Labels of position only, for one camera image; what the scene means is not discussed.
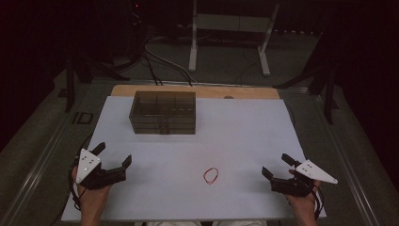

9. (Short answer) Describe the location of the black floor bracket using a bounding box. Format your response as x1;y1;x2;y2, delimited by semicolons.
72;111;94;126

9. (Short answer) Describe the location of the red rubber band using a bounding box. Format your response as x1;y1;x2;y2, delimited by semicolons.
202;167;219;186

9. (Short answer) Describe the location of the person's right hand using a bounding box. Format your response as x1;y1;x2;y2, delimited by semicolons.
283;180;322;218

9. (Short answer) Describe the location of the white metal stand frame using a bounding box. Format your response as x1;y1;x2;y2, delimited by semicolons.
187;0;280;77

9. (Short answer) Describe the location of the hand-held gripper black cable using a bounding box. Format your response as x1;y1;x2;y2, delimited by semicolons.
68;134;95;212
311;184;324;219

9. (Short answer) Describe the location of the smoky translucent compartment drawer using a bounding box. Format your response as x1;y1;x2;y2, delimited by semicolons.
130;125;197;136

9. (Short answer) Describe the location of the person's left hand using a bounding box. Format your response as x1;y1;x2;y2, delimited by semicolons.
71;166;111;218

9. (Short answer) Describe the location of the black metal stand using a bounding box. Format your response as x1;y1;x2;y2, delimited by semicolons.
272;60;341;125
64;55;131;114

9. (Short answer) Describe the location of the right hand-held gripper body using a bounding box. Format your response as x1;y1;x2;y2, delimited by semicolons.
270;159;339;198

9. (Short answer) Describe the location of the right hand-held gripper black cable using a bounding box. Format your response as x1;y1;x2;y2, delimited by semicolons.
311;184;324;219

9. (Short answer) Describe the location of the grey floor cable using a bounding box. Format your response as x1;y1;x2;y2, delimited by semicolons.
144;43;198;87

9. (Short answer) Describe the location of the dark equipment stand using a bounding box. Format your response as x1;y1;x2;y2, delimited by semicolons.
123;0;149;64

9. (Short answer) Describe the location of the black floor cable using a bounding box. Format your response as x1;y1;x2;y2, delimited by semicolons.
141;51;164;87

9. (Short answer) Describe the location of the left hand-held gripper black cable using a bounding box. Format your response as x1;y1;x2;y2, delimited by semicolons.
68;134;95;212

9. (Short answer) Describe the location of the aluminium floor rail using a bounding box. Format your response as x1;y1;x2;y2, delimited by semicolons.
0;78;95;226
309;90;380;226

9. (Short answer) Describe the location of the smoky translucent drawer box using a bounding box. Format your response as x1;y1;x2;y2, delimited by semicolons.
128;90;198;136

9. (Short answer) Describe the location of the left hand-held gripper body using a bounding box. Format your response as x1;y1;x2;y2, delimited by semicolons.
75;148;127;191

